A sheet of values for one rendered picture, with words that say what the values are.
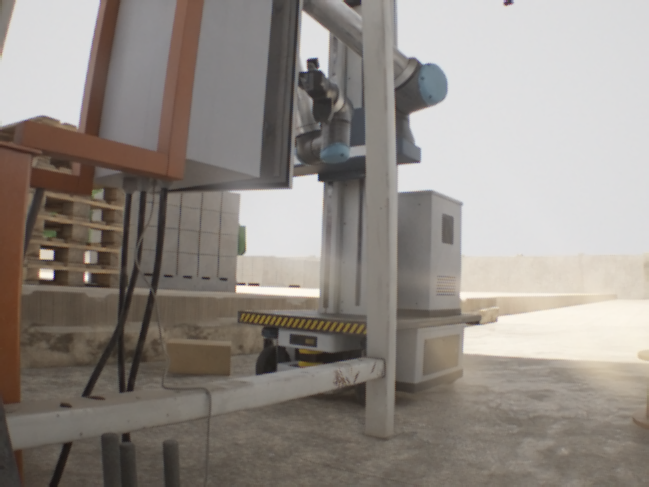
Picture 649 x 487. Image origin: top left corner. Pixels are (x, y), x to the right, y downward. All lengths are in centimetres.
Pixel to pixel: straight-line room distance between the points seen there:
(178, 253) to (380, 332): 318
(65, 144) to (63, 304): 174
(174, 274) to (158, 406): 361
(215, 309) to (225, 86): 215
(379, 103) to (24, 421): 112
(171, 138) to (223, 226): 375
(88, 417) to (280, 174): 73
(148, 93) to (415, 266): 142
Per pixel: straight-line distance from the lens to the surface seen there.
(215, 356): 249
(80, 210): 348
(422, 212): 223
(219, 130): 105
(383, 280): 142
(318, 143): 168
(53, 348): 249
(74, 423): 79
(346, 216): 229
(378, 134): 142
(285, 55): 134
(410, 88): 187
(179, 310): 292
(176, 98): 99
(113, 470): 61
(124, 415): 84
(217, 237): 466
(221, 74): 108
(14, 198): 82
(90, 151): 87
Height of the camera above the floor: 43
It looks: 5 degrees up
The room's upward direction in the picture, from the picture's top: 2 degrees clockwise
